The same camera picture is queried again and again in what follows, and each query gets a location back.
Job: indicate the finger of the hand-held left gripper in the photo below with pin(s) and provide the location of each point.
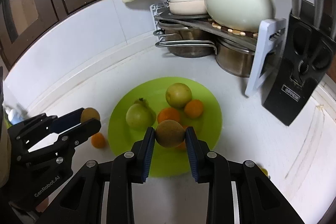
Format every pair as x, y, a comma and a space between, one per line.
65, 120
86, 128

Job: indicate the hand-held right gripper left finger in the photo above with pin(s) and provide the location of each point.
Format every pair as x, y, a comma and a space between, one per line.
148, 153

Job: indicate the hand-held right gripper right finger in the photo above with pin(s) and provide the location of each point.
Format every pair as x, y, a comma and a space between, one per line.
191, 155

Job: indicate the brown kiwi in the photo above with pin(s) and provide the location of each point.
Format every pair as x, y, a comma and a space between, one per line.
90, 114
170, 134

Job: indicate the green plate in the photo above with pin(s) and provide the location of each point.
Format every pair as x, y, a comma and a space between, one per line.
123, 145

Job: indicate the green apple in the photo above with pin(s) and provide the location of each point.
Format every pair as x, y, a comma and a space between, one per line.
138, 117

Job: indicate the yellow green pear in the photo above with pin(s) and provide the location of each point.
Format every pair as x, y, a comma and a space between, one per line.
178, 95

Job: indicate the person's left hand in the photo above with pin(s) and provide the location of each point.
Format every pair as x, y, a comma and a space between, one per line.
4, 161

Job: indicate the small orange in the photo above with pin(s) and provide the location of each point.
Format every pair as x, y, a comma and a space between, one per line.
97, 140

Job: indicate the steel stock pot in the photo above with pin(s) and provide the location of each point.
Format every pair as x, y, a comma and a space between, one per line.
233, 61

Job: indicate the black knife block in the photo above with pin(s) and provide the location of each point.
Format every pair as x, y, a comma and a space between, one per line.
286, 103

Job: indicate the grey pot rack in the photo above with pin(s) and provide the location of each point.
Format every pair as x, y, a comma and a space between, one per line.
265, 56

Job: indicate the beaded trivet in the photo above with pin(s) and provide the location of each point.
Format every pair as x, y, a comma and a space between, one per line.
236, 31

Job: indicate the black kitchen scissors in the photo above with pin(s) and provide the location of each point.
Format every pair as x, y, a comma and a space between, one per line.
307, 61

